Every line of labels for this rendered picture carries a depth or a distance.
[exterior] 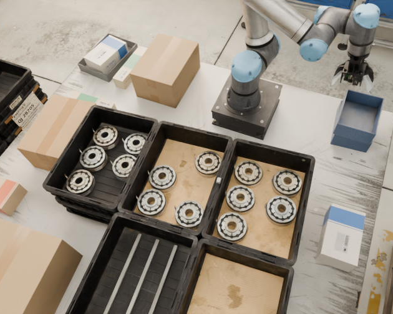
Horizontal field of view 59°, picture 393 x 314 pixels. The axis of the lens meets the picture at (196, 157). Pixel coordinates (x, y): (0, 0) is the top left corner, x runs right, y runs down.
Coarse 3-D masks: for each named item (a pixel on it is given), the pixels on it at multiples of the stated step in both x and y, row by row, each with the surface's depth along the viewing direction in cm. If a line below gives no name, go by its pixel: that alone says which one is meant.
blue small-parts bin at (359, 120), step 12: (348, 96) 150; (360, 96) 148; (372, 96) 145; (348, 108) 150; (360, 108) 150; (372, 108) 149; (348, 120) 147; (360, 120) 147; (372, 120) 146; (336, 132) 143; (348, 132) 140; (360, 132) 137; (372, 132) 141
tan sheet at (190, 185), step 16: (176, 144) 140; (160, 160) 136; (176, 160) 136; (192, 160) 135; (192, 176) 132; (176, 192) 129; (192, 192) 128; (208, 192) 128; (176, 208) 125; (176, 224) 122
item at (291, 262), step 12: (252, 144) 126; (228, 156) 123; (300, 156) 122; (312, 156) 121; (312, 168) 119; (216, 192) 116; (300, 216) 110; (204, 228) 110; (300, 228) 108; (216, 240) 108; (300, 240) 106; (252, 252) 105; (264, 252) 105; (288, 264) 103
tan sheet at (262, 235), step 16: (240, 160) 134; (256, 192) 126; (272, 192) 126; (224, 208) 124; (256, 208) 123; (256, 224) 120; (272, 224) 119; (256, 240) 117; (272, 240) 116; (288, 240) 116
